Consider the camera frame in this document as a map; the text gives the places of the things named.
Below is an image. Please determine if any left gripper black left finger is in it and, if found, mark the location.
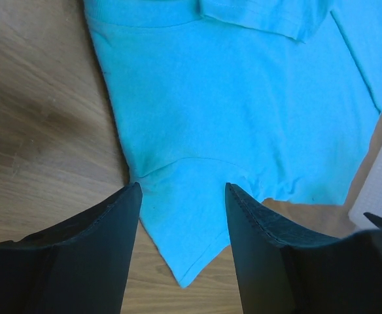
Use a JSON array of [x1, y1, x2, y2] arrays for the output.
[[0, 183, 142, 313]]

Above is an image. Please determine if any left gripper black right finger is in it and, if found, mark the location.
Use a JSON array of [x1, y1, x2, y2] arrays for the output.
[[225, 183, 382, 313]]

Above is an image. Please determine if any turquoise t shirt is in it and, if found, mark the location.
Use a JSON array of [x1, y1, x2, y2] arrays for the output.
[[84, 1, 382, 288]]

